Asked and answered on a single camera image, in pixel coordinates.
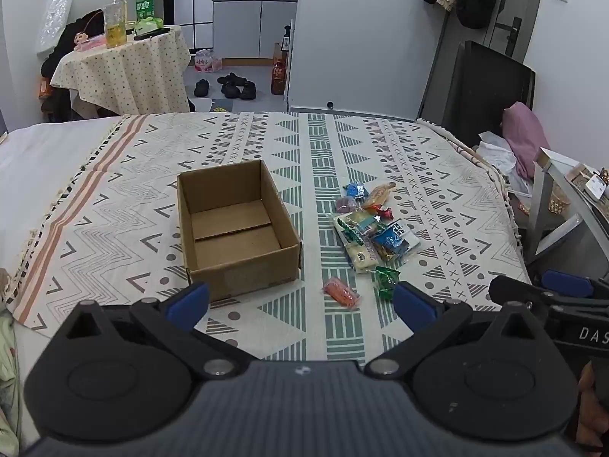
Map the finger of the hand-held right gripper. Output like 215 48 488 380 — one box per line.
541 270 609 300
488 275 555 312

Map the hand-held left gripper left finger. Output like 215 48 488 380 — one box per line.
62 282 253 382

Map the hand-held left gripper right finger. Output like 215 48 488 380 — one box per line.
364 282 548 379

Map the green snack packet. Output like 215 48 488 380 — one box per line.
375 267 401 302

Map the brown cardboard box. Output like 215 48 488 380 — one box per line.
177 159 303 303

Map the large blue snack packet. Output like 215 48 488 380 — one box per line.
371 219 422 264

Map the orange snack packet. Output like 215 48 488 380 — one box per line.
322 278 361 308

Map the long white snack packet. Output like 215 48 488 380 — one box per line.
333 212 381 274

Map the person's right hand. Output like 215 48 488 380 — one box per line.
577 361 609 454

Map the wicker basket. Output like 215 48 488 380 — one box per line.
547 189 572 213

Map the breadstick snack packet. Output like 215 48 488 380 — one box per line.
362 182 398 209

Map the white cloth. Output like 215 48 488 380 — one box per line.
476 131 520 182

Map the pink pillow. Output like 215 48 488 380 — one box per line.
502 102 553 179

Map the patterned blanket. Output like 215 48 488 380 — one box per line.
10 112 531 363

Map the pale green cloth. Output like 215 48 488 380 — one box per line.
0 267 22 457

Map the black folded panel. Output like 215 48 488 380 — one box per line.
419 40 536 136

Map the white bed sheet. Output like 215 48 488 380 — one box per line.
0 115 129 305

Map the table with dotted tablecloth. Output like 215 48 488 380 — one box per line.
50 26 191 117

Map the dark clothes pile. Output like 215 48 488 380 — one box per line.
39 10 105 122

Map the pink water bottle pack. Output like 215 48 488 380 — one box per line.
193 50 223 73

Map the pink pouch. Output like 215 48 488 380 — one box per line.
73 33 106 51

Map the green tissue pack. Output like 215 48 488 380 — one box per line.
134 18 165 36

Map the white kitchen cabinet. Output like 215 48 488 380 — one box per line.
212 0 298 60

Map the yellow liquid bottle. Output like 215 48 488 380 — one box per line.
104 0 128 48

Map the clear plastic bag of items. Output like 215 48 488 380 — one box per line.
35 0 73 55

